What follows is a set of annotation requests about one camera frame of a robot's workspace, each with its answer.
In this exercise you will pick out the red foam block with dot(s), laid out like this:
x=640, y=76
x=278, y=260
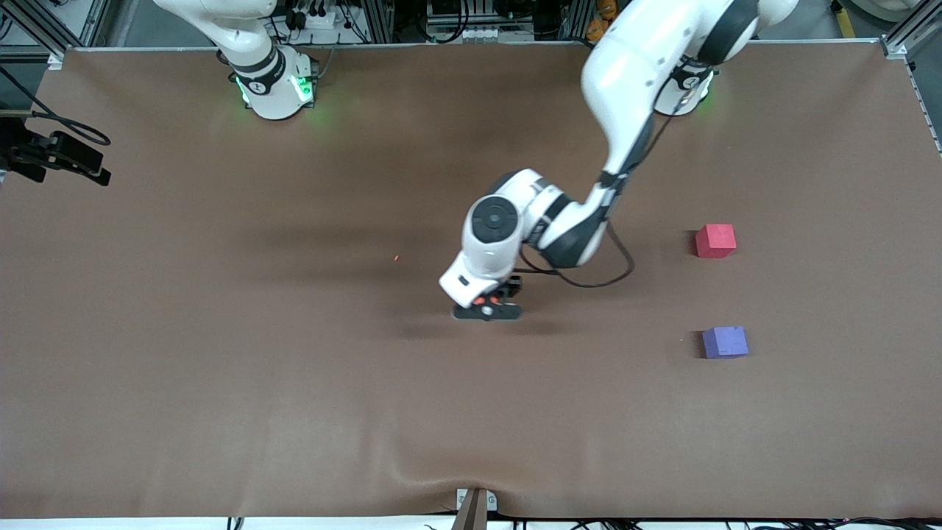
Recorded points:
x=715, y=241

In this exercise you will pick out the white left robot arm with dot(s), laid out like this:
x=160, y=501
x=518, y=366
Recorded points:
x=633, y=88

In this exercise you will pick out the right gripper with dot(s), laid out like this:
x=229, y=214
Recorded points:
x=22, y=152

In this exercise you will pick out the brown table mat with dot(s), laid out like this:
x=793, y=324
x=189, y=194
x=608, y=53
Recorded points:
x=294, y=368

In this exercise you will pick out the orange foam block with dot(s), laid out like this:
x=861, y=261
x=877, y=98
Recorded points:
x=479, y=300

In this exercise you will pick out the white power strip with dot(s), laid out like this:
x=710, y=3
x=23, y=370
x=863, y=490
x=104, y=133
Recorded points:
x=318, y=18

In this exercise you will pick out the purple foam block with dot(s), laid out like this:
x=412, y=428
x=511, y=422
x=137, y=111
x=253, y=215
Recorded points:
x=725, y=342

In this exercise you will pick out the metal clamp bracket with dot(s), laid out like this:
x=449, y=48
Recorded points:
x=475, y=506

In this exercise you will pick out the white terminal strip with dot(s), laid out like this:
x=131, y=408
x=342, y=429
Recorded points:
x=482, y=34

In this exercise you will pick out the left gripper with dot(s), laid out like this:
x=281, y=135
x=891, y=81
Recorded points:
x=513, y=284

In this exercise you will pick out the bag of orange items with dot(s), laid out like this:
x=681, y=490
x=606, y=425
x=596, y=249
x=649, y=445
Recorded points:
x=597, y=18

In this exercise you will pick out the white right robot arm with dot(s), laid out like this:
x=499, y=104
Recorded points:
x=265, y=81

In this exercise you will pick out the aluminium frame post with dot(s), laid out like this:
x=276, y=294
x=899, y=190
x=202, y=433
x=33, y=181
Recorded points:
x=912, y=33
x=44, y=26

